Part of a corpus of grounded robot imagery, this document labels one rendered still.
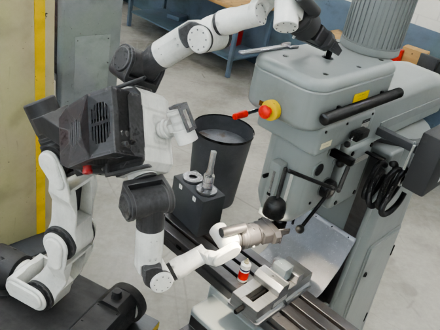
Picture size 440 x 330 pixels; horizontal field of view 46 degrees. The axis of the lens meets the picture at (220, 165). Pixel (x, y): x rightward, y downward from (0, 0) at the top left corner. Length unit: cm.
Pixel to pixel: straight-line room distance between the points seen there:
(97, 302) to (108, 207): 162
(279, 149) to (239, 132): 244
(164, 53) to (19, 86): 157
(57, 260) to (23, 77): 130
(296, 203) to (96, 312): 108
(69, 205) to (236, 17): 90
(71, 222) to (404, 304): 252
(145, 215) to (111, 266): 191
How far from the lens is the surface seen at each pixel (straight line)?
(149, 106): 162
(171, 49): 158
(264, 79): 150
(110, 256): 353
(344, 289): 239
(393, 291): 389
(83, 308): 243
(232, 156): 379
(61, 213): 198
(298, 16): 140
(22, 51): 298
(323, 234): 226
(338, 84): 148
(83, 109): 159
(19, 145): 321
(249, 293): 193
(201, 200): 212
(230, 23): 147
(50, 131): 182
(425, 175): 179
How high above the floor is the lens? 235
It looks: 30 degrees down
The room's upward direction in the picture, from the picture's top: 11 degrees clockwise
